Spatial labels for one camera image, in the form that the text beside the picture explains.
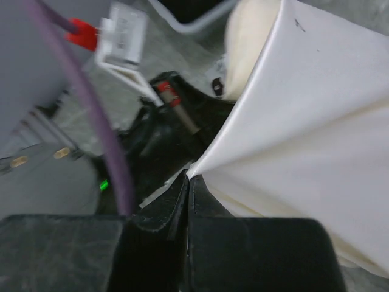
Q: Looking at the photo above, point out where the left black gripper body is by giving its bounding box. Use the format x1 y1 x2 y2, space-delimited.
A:
115 71 235 210

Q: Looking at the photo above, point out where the cream pillowcase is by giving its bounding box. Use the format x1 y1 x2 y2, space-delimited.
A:
188 1 388 277

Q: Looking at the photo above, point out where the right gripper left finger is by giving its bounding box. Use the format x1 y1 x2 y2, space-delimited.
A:
1 172 188 291

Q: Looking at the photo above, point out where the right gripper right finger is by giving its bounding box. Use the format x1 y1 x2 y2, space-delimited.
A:
186 176 346 291

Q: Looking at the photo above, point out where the cream bear print pillow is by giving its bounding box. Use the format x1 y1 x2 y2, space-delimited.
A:
207 1 281 101

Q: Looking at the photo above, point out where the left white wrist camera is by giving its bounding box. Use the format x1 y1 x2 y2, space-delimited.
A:
65 1 162 106

